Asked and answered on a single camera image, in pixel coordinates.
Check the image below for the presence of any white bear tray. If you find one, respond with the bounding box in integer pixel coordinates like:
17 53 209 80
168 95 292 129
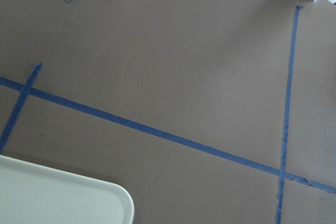
1 156 134 223

